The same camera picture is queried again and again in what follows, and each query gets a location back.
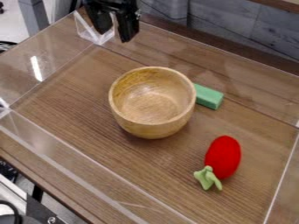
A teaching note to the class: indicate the black metal bracket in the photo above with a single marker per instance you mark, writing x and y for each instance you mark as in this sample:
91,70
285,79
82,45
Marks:
38,214

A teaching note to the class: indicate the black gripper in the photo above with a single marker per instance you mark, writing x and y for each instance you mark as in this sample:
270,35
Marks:
128,18

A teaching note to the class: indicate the green rectangular block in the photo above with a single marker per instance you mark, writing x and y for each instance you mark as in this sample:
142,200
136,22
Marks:
209,97

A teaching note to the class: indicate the black table leg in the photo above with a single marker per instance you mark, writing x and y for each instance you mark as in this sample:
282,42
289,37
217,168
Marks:
38,193

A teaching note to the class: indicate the red plush strawberry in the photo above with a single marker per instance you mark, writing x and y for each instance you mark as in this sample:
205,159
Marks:
222,161

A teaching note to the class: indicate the clear acrylic tray enclosure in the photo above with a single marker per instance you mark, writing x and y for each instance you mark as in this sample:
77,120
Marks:
120,179

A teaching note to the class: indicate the wooden bowl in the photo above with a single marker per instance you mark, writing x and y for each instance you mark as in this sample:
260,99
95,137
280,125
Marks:
153,100

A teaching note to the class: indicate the clear acrylic corner bracket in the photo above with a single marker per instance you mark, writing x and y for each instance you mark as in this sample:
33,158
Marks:
89,33

